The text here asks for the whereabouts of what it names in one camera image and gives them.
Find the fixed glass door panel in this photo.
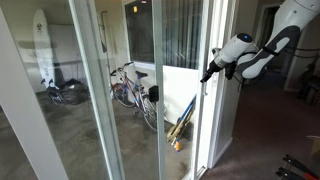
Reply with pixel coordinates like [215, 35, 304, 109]
[1, 0, 124, 180]

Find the white surfboard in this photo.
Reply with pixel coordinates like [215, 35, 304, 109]
[33, 9, 55, 88]

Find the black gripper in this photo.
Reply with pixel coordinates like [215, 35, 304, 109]
[200, 61, 221, 83]

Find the white door frame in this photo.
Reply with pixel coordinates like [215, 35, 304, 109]
[195, 0, 237, 168]

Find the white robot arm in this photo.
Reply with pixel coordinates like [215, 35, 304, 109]
[200, 0, 320, 83]

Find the red black clamp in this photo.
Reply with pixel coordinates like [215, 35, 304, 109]
[275, 154, 320, 180]

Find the black bag on patio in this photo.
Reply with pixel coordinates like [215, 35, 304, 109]
[46, 78, 90, 105]

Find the red bicycle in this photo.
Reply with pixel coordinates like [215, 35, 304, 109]
[110, 62, 157, 131]

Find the blue yellow tool bundle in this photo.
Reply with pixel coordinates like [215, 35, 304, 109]
[166, 98, 196, 152]

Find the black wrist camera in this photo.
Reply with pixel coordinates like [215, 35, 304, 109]
[225, 62, 237, 80]

